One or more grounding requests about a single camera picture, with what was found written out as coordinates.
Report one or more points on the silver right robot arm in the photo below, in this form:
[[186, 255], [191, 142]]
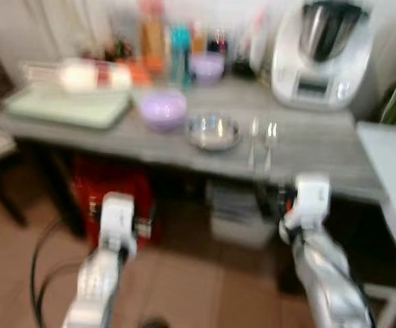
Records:
[[329, 280]]

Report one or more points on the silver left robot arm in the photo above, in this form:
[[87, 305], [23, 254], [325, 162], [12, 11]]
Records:
[[97, 283]]

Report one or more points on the white storage box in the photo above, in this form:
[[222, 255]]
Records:
[[235, 212]]

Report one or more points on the grey wooden table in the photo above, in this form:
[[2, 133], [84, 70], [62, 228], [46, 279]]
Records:
[[307, 154]]

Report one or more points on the red crate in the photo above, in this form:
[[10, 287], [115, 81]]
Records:
[[92, 188]]

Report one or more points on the metal fork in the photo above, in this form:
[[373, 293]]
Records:
[[253, 143]]

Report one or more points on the metal spoon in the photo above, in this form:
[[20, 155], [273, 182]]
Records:
[[271, 133]]

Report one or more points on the metal bowl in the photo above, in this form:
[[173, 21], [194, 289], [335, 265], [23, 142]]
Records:
[[214, 133]]

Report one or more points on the white table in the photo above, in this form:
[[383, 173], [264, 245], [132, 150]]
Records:
[[392, 171]]

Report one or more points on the large purple bowl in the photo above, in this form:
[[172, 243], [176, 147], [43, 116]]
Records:
[[162, 111]]

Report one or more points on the white kitchen machine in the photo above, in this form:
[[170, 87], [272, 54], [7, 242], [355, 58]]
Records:
[[317, 65]]

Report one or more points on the light green tray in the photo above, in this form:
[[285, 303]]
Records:
[[68, 109]]

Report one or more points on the small purple bowl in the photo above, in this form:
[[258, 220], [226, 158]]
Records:
[[207, 68]]

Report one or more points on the white wrapped package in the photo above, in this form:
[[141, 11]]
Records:
[[78, 75]]

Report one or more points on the dark glass bottle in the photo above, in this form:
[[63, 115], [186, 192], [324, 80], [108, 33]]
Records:
[[217, 42]]

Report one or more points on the teal bottle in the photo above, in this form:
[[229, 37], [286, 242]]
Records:
[[179, 55]]

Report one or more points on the tall orange jar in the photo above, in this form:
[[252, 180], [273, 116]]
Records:
[[152, 41]]

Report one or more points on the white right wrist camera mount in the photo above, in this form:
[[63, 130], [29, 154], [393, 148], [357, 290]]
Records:
[[310, 199]]

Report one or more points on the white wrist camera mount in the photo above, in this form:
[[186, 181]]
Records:
[[118, 220], [310, 199]]

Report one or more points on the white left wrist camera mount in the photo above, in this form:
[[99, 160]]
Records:
[[118, 220]]

